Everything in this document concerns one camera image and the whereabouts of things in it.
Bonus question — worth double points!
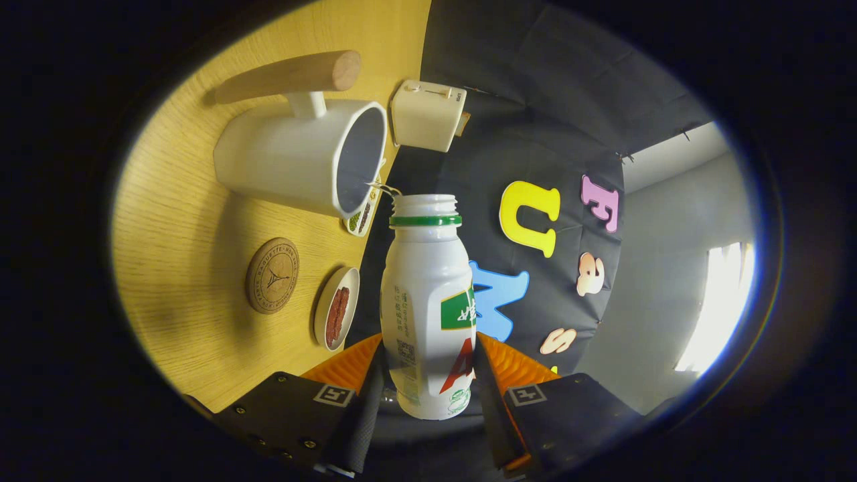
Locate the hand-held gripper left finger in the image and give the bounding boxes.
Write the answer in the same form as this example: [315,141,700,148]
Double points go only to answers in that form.
[214,333,390,477]

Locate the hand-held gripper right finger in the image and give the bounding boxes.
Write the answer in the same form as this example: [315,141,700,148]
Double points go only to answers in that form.
[472,331,643,477]

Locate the white juice bottle green label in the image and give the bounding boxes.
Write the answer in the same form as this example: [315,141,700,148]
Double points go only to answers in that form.
[380,194,478,420]

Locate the round cork coaster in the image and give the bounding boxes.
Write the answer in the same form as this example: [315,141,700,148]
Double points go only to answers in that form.
[245,237,300,315]

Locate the white cup wooden handle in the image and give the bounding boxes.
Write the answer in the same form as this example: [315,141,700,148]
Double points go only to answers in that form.
[214,50,389,218]

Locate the white round plate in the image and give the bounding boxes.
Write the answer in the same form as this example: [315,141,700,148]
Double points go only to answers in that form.
[313,266,360,353]

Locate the white divided bean dish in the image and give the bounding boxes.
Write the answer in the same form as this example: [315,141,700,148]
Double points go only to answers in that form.
[343,184,384,237]

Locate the wooden table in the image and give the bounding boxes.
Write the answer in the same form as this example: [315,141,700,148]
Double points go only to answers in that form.
[110,0,433,412]

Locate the cream toaster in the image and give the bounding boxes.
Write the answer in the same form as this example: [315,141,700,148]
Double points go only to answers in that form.
[390,80,467,153]

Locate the black backdrop cloth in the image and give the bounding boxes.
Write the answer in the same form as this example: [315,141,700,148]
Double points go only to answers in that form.
[345,0,714,416]

